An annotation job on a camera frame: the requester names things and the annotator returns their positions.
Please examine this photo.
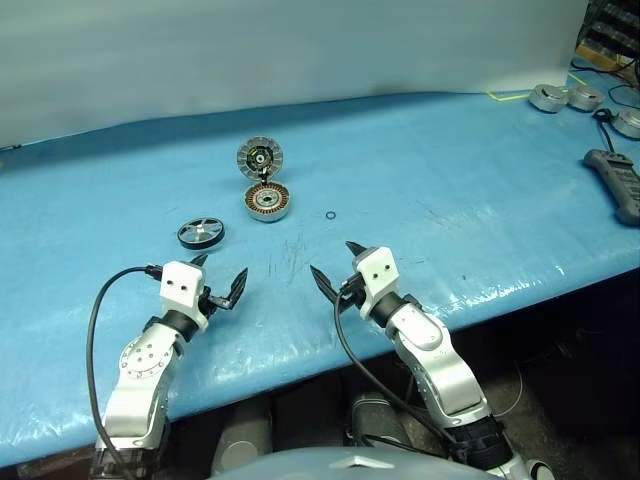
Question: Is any grey rounded cylinder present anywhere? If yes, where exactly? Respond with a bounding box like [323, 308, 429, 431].
[212, 399, 274, 476]

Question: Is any thin black looped cable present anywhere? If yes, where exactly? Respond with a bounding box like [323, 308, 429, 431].
[607, 82, 640, 109]

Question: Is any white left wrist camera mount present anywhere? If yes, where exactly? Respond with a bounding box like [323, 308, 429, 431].
[159, 259, 211, 332]

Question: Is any grey robot torso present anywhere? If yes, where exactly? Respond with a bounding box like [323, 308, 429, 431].
[209, 446, 471, 480]

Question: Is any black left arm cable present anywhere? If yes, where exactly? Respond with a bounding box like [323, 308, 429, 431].
[86, 264, 164, 469]

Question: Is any grey handheld controller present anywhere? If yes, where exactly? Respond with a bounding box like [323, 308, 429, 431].
[582, 148, 640, 225]

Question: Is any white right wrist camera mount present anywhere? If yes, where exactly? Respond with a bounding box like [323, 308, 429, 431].
[353, 246, 401, 321]

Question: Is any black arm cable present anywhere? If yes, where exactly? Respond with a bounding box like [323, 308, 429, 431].
[333, 287, 461, 451]
[86, 264, 164, 469]

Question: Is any storage shelf with boxes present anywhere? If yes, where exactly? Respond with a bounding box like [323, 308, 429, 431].
[574, 0, 640, 76]

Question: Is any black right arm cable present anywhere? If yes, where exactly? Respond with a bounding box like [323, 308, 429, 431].
[333, 287, 461, 451]

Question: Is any thin white floor cable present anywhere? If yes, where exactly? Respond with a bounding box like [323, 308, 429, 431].
[492, 359, 525, 416]

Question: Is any dark rounded cylinder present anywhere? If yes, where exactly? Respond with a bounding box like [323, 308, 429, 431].
[349, 392, 416, 451]

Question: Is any silver motor stator housing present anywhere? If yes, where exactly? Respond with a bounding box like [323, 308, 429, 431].
[243, 182, 292, 225]

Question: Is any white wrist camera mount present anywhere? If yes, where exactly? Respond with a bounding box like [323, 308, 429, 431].
[159, 259, 211, 332]
[353, 246, 401, 321]

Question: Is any blue foam table cover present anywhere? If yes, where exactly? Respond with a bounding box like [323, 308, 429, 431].
[0, 91, 640, 466]

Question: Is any assembled silver motor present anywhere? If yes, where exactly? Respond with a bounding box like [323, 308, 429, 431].
[567, 83, 603, 111]
[528, 83, 569, 114]
[613, 107, 640, 140]

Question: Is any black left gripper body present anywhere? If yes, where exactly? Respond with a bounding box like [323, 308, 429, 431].
[198, 284, 218, 319]

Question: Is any black controller cable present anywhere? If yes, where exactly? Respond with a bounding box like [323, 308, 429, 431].
[592, 108, 619, 151]

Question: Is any silver motor cover disc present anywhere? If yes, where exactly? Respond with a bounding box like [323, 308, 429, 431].
[235, 137, 285, 184]

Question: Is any black spoked rotor ring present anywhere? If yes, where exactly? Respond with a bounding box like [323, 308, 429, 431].
[177, 215, 225, 250]

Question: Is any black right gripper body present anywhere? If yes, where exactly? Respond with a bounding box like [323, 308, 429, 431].
[339, 273, 368, 307]

